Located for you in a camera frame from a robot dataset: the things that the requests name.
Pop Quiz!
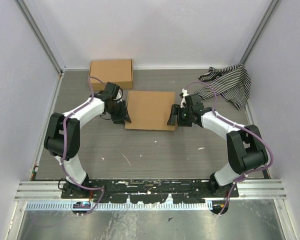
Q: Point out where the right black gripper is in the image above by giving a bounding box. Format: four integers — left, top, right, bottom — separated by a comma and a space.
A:
167, 104, 193, 127

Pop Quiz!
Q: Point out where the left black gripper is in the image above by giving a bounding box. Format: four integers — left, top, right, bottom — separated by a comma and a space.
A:
107, 100, 132, 126

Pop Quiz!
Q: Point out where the cardboard box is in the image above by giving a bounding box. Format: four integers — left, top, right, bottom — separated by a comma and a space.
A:
125, 90, 177, 131
89, 59, 133, 90

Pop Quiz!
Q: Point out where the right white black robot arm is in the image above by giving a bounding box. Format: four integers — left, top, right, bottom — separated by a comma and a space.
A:
167, 103, 268, 198

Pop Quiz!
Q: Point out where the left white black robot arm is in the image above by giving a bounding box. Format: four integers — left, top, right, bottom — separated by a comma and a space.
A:
43, 91, 132, 199

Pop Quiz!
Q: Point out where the folded closed cardboard box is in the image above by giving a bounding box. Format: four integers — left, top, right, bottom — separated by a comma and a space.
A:
89, 59, 133, 90

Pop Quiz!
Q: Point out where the black white striped cloth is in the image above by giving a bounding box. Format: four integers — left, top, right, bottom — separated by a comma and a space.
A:
196, 64, 252, 111

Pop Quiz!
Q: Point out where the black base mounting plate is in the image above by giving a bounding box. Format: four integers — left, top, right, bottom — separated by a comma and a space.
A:
58, 179, 239, 204

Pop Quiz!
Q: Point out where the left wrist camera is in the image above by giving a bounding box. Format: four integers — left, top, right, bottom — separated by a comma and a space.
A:
104, 82, 124, 101

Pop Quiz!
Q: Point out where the left aluminium corner post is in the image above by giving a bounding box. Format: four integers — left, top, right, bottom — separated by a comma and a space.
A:
14, 0, 64, 75

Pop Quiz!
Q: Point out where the aluminium corner post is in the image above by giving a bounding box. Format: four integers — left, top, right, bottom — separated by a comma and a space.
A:
14, 0, 64, 75
239, 0, 282, 65

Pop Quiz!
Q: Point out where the aluminium front rail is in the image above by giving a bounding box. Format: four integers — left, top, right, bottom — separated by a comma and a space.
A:
14, 179, 287, 201

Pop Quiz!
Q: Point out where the white slotted cable duct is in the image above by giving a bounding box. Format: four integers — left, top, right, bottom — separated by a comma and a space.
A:
25, 201, 213, 212

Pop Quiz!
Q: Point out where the right aluminium corner post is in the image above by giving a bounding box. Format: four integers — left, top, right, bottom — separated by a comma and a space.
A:
239, 0, 282, 65

